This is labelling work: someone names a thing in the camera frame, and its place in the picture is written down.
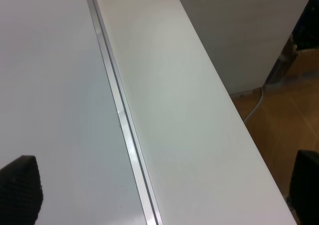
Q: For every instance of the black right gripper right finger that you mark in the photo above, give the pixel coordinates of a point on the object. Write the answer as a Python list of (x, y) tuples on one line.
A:
[(304, 187)]

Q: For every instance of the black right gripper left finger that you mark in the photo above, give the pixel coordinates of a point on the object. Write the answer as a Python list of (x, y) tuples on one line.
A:
[(21, 194)]

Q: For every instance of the white aluminium-framed whiteboard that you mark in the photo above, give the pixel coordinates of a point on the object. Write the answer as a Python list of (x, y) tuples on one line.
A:
[(60, 102)]

